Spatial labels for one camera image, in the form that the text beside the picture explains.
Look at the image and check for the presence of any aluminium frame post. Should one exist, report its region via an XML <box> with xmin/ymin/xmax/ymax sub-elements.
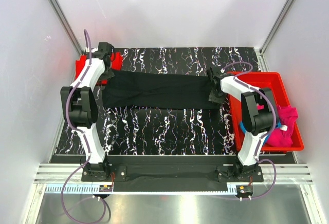
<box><xmin>259</xmin><ymin>0</ymin><xmax>296</xmax><ymax>55</ymax></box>
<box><xmin>48</xmin><ymin>0</ymin><xmax>83</xmax><ymax>54</ymax></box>

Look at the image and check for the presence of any pink t shirt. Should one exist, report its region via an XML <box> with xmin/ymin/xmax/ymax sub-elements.
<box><xmin>266</xmin><ymin>105</ymin><xmax>298</xmax><ymax>147</ymax></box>

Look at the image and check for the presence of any aluminium frame post left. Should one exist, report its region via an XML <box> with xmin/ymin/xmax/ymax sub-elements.
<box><xmin>48</xmin><ymin>0</ymin><xmax>83</xmax><ymax>54</ymax></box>

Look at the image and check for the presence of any aluminium frame post right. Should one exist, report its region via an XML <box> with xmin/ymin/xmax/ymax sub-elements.
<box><xmin>259</xmin><ymin>0</ymin><xmax>296</xmax><ymax>55</ymax></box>

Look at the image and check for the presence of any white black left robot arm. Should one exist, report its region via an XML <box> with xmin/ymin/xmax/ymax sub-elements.
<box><xmin>60</xmin><ymin>42</ymin><xmax>115</xmax><ymax>181</ymax></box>

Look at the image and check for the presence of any aluminium front rail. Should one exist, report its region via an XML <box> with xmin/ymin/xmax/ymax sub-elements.
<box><xmin>34</xmin><ymin>163</ymin><xmax>313</xmax><ymax>184</ymax></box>

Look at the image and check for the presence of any folded red t shirt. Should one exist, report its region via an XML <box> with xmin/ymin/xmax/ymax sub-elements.
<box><xmin>75</xmin><ymin>52</ymin><xmax>123</xmax><ymax>85</ymax></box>

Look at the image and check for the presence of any white slotted cable duct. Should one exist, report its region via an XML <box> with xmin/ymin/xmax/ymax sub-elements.
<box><xmin>45</xmin><ymin>183</ymin><xmax>237</xmax><ymax>196</ymax></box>

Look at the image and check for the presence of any black t shirt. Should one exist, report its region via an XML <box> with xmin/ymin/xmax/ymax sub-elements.
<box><xmin>102</xmin><ymin>70</ymin><xmax>219</xmax><ymax>109</ymax></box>

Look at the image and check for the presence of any blue t shirt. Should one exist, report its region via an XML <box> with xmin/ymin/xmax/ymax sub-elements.
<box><xmin>239</xmin><ymin>121</ymin><xmax>282</xmax><ymax>144</ymax></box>

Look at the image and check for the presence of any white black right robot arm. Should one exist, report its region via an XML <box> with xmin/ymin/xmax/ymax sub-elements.
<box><xmin>207</xmin><ymin>67</ymin><xmax>279</xmax><ymax>181</ymax></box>

